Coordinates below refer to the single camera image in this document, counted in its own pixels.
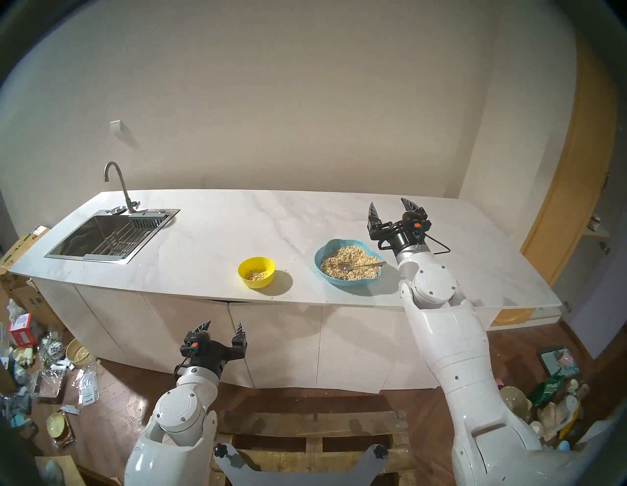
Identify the blue scalloped bowl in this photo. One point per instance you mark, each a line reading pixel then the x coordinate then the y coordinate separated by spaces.
pixel 321 258

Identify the large cereal heap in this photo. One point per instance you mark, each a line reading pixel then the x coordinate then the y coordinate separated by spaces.
pixel 343 257

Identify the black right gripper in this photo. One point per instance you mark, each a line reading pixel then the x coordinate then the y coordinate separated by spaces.
pixel 401 232

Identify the flat clear plastic bag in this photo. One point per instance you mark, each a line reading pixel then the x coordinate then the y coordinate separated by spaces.
pixel 49 383

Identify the teal framed tablet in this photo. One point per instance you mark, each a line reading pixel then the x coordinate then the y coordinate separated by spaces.
pixel 556 361

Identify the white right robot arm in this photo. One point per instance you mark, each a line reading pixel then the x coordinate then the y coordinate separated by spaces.
pixel 450 343

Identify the pale green ceramic bowl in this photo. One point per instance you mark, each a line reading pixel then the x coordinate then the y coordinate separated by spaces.
pixel 56 425

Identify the small red box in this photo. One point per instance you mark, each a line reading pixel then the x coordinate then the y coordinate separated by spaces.
pixel 22 333

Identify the metal sink drain rack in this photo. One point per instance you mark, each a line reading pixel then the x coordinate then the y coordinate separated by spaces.
pixel 122 240

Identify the metal spoon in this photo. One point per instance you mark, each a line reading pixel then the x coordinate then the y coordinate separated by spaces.
pixel 365 265

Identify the yellow wooden door frame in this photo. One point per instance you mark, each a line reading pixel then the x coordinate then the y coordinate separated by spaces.
pixel 573 196

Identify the dark green snack bag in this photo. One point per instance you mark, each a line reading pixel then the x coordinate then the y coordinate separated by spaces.
pixel 546 391

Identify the clear bag with white label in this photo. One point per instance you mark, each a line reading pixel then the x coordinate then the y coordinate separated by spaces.
pixel 87 389

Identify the white counter cabinet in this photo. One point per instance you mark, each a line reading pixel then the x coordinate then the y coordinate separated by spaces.
pixel 147 323

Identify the white wall socket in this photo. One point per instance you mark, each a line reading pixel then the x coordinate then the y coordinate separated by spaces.
pixel 116 127

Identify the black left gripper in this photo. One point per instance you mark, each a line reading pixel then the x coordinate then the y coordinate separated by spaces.
pixel 210 351

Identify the brown cardboard box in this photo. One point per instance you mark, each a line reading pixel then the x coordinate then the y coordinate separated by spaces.
pixel 22 289

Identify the round metal sink cap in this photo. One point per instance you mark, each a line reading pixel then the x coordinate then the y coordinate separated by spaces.
pixel 118 211

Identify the wooden pallet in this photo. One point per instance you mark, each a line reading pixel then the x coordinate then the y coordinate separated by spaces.
pixel 294 421

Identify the small cereal portion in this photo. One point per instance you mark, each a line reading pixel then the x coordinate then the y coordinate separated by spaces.
pixel 255 275

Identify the blue patterned ceramic bowl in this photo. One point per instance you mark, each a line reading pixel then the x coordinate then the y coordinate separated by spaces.
pixel 55 350

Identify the green colander bowl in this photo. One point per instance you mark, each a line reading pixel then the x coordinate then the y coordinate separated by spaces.
pixel 517 399

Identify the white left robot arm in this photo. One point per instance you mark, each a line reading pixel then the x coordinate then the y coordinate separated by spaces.
pixel 179 416

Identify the curved metal faucet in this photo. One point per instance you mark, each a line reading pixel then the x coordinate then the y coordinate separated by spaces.
pixel 125 191

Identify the black star knob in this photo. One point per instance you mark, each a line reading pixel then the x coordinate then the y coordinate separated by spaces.
pixel 221 450
pixel 381 451

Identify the pale woven basket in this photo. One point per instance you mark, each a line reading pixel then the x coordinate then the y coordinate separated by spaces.
pixel 78 352

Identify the small yellow plastic bowl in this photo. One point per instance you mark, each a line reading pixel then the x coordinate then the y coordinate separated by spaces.
pixel 254 267

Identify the stainless steel sink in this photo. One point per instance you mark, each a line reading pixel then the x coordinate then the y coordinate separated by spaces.
pixel 83 235

